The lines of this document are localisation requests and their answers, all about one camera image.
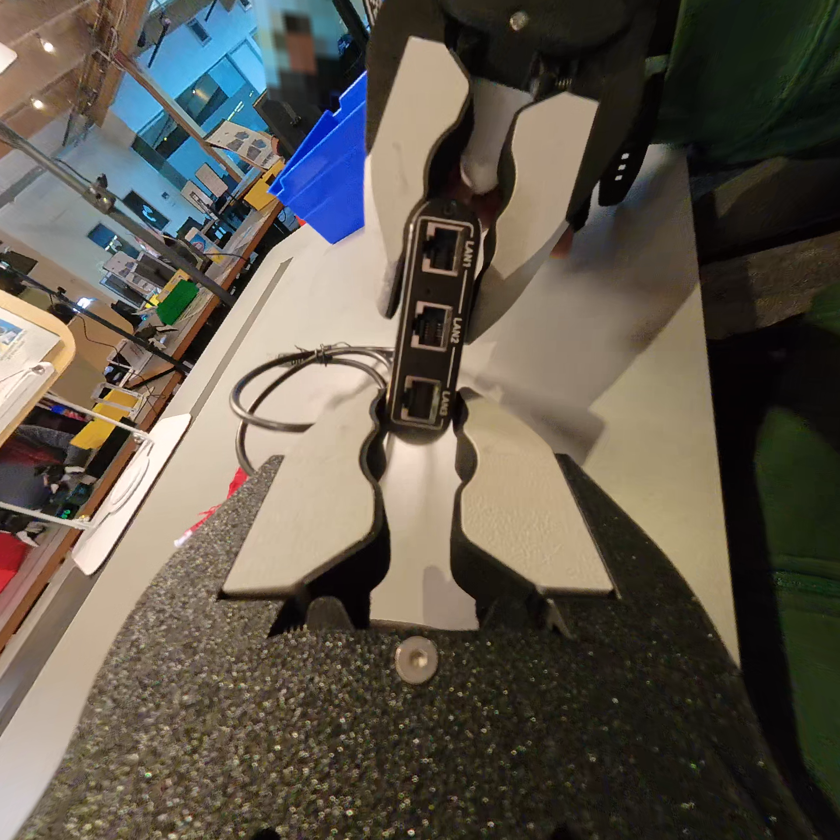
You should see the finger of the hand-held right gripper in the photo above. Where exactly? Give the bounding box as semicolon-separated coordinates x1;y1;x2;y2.
367;36;473;319
467;92;601;342

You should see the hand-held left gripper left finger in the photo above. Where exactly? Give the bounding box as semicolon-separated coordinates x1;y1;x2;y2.
222;387;389;621

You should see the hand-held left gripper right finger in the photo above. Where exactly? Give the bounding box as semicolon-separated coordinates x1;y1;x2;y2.
451;387;616;637

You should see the white ethernet cable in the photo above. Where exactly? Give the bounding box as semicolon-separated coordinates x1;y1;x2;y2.
458;77;521;194

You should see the black ethernet port hub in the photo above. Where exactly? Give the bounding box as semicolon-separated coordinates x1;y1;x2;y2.
387;197;487;447

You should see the blue plastic bin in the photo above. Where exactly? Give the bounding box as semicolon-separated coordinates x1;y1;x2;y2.
268;71;368;245

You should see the white display stand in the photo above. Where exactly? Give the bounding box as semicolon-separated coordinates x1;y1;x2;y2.
0;387;193;577

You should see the yellow plastic bin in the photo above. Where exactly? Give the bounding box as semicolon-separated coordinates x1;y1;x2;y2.
69;387;132;454

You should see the green plastic bin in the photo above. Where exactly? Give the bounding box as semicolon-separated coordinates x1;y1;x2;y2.
156;279;200;327

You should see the person's green sweater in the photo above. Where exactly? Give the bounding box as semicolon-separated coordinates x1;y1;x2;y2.
751;282;840;798

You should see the wooden workbench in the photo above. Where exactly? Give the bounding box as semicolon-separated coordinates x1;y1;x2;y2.
0;197;290;651

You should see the silver metal pole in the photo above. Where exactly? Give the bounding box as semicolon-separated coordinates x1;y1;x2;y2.
0;125;237;306

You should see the red ethernet cable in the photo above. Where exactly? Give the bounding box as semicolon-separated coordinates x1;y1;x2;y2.
172;467;253;551

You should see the black ethernet cable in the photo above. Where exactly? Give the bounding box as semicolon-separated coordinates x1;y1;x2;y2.
230;341;396;476

